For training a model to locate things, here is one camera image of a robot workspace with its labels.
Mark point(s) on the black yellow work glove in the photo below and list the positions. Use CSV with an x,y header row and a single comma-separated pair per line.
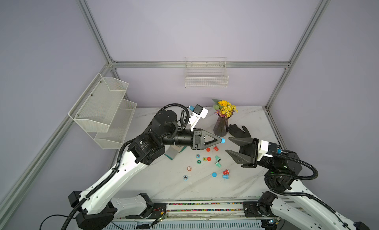
x,y
238,132

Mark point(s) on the white wire wall basket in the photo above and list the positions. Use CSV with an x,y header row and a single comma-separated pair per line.
x,y
206,72

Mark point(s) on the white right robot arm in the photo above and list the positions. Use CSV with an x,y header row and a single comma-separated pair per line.
x,y
287,197

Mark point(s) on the yellow artificial flower bouquet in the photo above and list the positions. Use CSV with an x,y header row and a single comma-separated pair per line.
x,y
223,108

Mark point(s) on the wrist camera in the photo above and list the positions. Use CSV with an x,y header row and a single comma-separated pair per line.
x,y
267,149
197,113

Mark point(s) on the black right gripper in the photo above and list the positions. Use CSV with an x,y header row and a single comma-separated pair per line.
x,y
248,149

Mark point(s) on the green grey work glove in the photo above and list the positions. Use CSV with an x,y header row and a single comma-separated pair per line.
x,y
173,151

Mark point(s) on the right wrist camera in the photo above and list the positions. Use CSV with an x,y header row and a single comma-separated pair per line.
x,y
267,149

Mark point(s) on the white two-tier mesh shelf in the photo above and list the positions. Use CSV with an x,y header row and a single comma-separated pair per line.
x,y
104,113

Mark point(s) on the dark glass flower vase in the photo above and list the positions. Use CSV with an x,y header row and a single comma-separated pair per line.
x,y
221,127

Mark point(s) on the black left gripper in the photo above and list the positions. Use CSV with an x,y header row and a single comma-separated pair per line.
x,y
198,139

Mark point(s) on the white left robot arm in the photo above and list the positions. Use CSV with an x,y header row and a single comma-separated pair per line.
x,y
173,125

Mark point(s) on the aluminium front rail frame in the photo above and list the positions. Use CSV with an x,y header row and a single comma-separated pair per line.
x,y
204,213

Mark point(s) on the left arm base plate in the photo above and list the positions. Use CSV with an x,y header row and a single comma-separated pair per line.
x,y
151,212

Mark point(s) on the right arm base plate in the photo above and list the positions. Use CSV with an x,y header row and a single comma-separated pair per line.
x,y
256,209

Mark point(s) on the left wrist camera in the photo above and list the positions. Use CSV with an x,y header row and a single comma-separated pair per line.
x,y
197,113

